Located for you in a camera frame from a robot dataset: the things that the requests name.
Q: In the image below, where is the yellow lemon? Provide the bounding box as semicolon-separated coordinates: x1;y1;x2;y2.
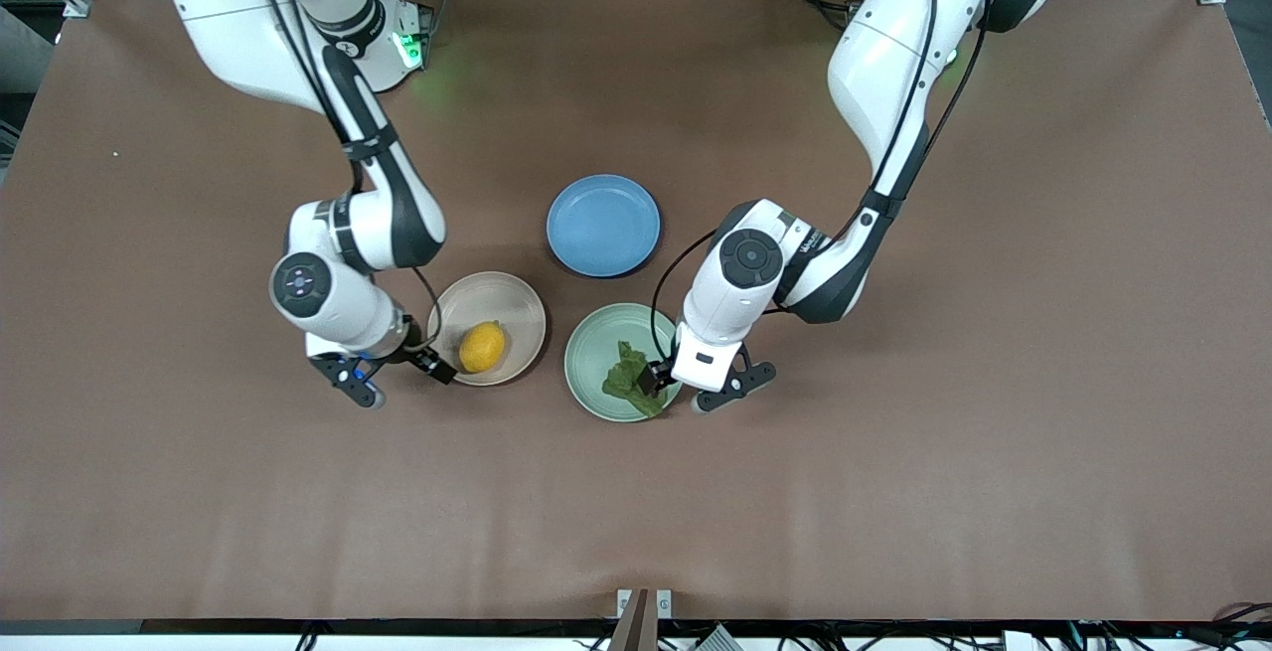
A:
458;320;508;375

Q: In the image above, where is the light green plate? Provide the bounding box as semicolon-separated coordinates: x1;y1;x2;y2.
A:
563;302;687;423

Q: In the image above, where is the blue plate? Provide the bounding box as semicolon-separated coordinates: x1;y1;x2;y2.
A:
546;174;662;279

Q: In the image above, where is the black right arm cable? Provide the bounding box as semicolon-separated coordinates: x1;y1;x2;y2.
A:
243;0;444;352

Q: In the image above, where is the beige pink plate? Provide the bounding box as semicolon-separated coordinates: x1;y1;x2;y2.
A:
429;271;548;388

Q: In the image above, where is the green lettuce leaf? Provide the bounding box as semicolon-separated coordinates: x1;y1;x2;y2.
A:
601;340;669;420

